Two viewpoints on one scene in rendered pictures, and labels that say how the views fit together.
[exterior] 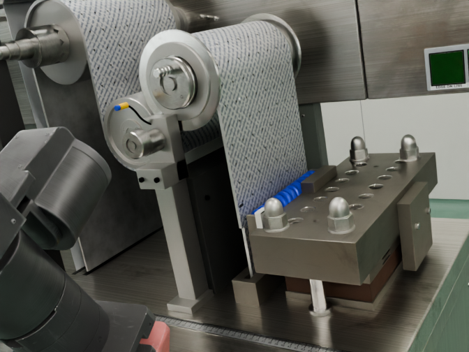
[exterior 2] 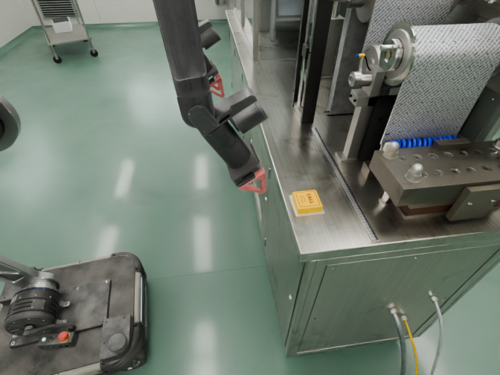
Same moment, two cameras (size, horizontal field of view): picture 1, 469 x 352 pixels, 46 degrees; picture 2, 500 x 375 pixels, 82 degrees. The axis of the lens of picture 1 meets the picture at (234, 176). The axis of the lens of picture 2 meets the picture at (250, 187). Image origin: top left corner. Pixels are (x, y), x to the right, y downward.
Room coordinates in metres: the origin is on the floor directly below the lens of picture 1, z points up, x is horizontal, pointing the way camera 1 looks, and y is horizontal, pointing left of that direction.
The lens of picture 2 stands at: (0.03, -0.24, 1.51)
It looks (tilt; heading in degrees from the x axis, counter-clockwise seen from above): 43 degrees down; 47
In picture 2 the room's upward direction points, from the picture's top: straight up
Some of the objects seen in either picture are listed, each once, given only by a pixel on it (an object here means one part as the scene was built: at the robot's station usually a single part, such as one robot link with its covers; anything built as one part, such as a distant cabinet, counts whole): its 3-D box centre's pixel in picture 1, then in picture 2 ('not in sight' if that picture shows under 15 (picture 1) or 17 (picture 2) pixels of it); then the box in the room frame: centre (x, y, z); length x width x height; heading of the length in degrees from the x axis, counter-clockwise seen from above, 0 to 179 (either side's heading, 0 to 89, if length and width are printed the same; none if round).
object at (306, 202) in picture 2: not in sight; (306, 202); (0.54, 0.06, 0.91); 0.07 x 0.07 x 0.02; 54
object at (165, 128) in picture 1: (171, 216); (356, 118); (0.81, 0.11, 1.05); 0.06 x 0.05 x 0.31; 144
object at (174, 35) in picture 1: (178, 81); (396, 54); (0.82, 0.06, 1.25); 0.15 x 0.01 x 0.15; 54
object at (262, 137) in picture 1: (269, 148); (431, 112); (0.89, -0.06, 1.11); 0.23 x 0.01 x 0.18; 144
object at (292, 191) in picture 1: (289, 197); (423, 143); (0.88, -0.08, 1.03); 0.21 x 0.04 x 0.03; 144
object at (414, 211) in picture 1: (417, 225); (475, 203); (0.81, -0.27, 0.96); 0.10 x 0.03 x 0.11; 144
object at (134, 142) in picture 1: (136, 144); (355, 79); (0.78, 0.13, 1.18); 0.04 x 0.02 x 0.04; 54
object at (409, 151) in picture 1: (408, 147); not in sight; (0.96, -0.32, 1.05); 0.04 x 0.04 x 0.04
